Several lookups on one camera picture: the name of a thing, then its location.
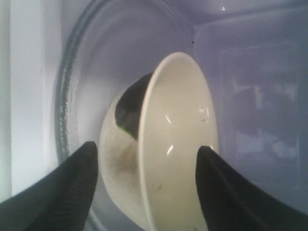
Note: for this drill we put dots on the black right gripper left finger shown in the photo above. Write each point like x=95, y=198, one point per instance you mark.
x=60, y=201

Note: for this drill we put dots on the white ceramic bowl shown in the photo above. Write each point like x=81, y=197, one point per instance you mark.
x=149, y=142

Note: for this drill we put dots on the glass microwave turntable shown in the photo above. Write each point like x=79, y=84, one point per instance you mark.
x=109, y=44

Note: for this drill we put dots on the white microwave oven body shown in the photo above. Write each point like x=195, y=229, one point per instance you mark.
x=253, y=54

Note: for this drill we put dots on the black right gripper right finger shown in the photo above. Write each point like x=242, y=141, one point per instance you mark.
x=230, y=202

